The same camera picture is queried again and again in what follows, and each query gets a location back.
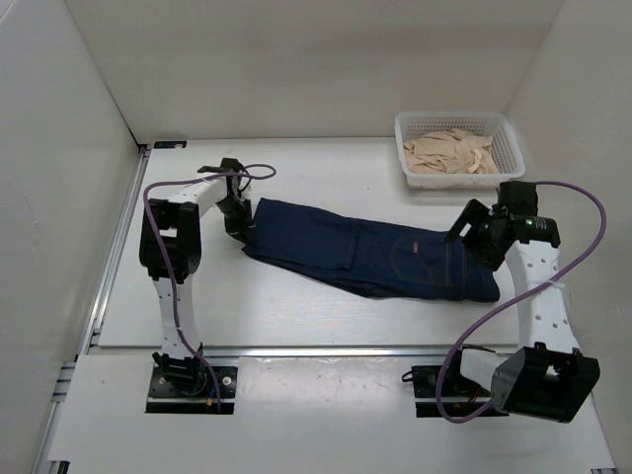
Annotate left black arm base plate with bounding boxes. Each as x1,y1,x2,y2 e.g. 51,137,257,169
145,365,238,415

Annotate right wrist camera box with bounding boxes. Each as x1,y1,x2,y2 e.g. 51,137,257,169
497,181,538,215

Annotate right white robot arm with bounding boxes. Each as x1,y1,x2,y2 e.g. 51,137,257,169
435,181,607,424

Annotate blue label sticker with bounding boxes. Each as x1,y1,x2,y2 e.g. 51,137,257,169
153,140,188,149

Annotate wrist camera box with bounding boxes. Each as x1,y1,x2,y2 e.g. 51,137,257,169
220,157,246,173
497,181,538,215

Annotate white plastic mesh basket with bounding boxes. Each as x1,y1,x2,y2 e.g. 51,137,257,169
394,112,525,190

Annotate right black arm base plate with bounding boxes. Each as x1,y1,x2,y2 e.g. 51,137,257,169
401,365,490,419

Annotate beige trousers in basket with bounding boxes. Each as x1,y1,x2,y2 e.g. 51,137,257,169
403,128,500,175

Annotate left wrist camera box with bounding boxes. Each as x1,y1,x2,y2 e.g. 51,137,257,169
220,157,246,173

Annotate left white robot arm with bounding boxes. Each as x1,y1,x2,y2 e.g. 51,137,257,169
139,158,255,396

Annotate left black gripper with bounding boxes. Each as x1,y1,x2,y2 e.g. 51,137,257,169
216,197,256,246

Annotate dark blue denim trousers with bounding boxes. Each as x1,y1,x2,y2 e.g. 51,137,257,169
243,198,500,303

